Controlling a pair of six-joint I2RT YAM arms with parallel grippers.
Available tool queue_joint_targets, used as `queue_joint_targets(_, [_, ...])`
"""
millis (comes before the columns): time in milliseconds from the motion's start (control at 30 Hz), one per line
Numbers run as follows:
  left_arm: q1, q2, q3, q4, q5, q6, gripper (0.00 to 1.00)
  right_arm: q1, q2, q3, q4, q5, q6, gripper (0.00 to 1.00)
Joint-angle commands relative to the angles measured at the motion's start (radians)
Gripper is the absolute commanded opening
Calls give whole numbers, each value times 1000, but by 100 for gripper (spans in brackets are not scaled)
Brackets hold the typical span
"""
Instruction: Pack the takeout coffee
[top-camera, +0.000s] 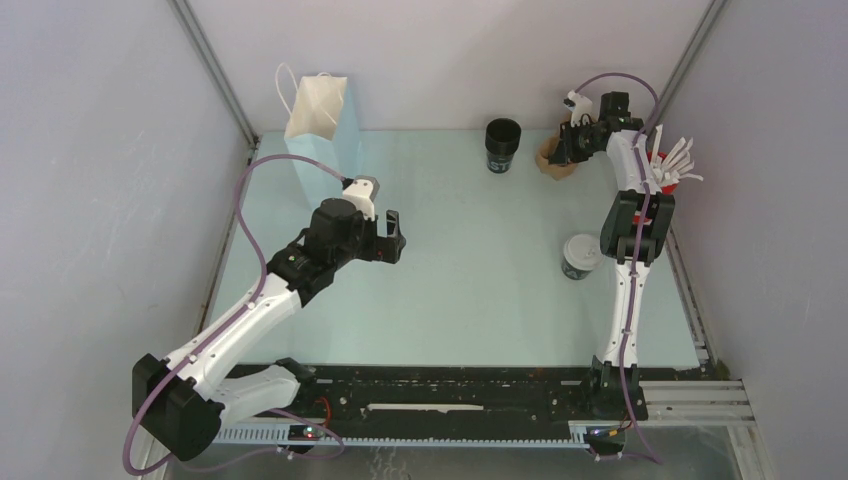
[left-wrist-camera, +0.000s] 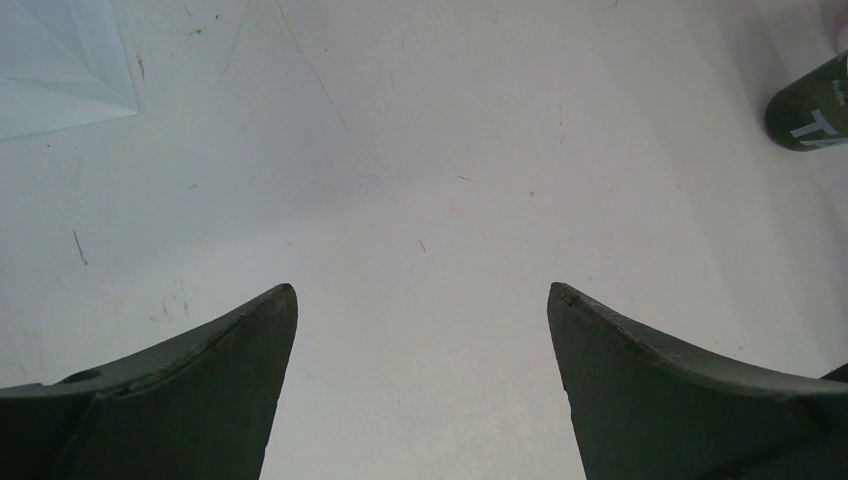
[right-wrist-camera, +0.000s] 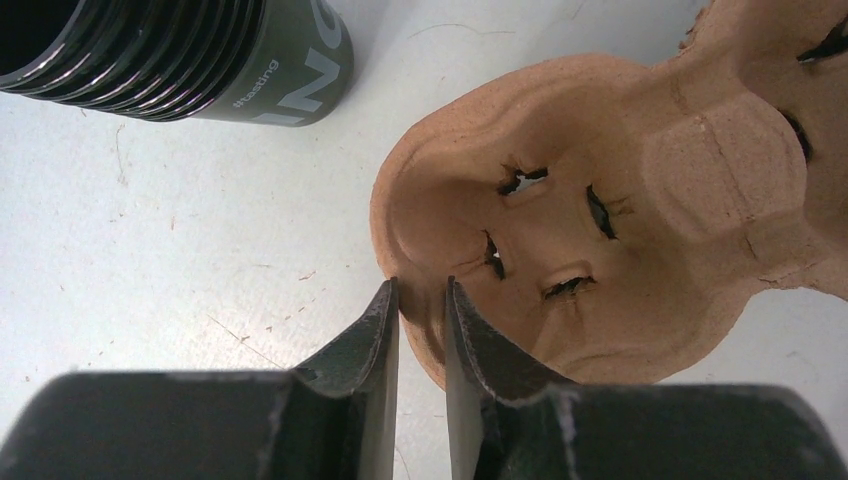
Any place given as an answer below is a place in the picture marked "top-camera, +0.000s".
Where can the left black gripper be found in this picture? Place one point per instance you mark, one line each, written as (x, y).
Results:
(381, 248)

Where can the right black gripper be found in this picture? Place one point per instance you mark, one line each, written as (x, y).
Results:
(566, 151)

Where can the white cup lid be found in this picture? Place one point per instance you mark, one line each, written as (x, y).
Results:
(582, 246)

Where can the light blue paper bag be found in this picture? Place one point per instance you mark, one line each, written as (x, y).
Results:
(322, 126)

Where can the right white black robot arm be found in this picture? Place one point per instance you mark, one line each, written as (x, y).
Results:
(633, 237)

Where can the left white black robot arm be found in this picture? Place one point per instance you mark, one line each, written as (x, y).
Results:
(245, 324)

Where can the black paper cup stack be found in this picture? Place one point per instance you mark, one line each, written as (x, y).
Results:
(502, 139)

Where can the white wrapped straws bundle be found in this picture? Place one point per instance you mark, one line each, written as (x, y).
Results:
(678, 163)

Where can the red cup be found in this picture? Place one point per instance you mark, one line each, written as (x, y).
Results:
(667, 184)

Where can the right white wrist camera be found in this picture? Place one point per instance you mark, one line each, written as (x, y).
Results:
(580, 108)

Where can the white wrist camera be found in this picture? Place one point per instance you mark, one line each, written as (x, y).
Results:
(362, 192)
(580, 108)

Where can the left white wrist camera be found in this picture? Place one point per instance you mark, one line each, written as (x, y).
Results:
(362, 192)

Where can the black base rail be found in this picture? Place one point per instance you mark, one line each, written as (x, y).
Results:
(373, 405)

